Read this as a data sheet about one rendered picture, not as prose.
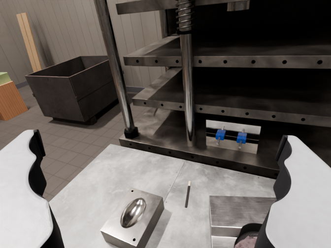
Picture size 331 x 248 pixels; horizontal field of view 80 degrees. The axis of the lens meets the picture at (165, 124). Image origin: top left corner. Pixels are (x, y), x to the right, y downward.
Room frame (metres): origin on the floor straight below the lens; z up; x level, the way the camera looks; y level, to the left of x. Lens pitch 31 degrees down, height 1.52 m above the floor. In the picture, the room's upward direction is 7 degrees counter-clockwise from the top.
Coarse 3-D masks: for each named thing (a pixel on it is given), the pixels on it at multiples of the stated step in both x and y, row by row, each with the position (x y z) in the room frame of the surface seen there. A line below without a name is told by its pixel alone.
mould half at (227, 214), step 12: (216, 204) 0.43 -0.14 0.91; (228, 204) 0.42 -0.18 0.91; (240, 204) 0.42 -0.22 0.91; (252, 204) 0.41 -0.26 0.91; (264, 204) 0.41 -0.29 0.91; (216, 216) 0.39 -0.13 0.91; (228, 216) 0.38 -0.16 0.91; (240, 216) 0.38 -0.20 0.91; (252, 216) 0.37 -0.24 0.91; (264, 216) 0.37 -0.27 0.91; (216, 228) 0.35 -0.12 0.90; (228, 228) 0.35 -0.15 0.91; (240, 228) 0.34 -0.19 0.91; (216, 240) 0.33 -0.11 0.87; (228, 240) 0.33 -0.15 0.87
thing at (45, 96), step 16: (64, 64) 3.68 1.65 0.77; (80, 64) 4.00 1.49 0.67; (96, 64) 3.91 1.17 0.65; (32, 80) 2.97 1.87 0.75; (48, 80) 2.81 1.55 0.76; (64, 80) 2.68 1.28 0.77; (80, 80) 2.78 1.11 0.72; (96, 80) 3.04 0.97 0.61; (112, 80) 3.37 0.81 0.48; (48, 96) 2.88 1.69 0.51; (64, 96) 2.73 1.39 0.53; (80, 96) 2.69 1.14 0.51; (96, 96) 2.95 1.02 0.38; (112, 96) 3.28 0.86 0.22; (48, 112) 2.96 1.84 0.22; (64, 112) 2.79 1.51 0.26; (80, 112) 2.64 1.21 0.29; (96, 112) 2.86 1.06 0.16
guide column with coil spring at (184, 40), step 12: (180, 0) 0.92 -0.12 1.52; (180, 12) 0.93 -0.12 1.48; (180, 24) 0.93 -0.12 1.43; (180, 36) 0.94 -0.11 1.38; (192, 36) 0.93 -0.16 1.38; (192, 48) 0.93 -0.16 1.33; (192, 60) 0.93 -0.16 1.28; (192, 72) 0.92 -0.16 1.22; (192, 84) 0.92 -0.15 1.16; (192, 96) 0.92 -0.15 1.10; (192, 108) 0.92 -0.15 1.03; (192, 120) 0.92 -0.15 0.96; (192, 132) 0.92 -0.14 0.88; (192, 144) 0.92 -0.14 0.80
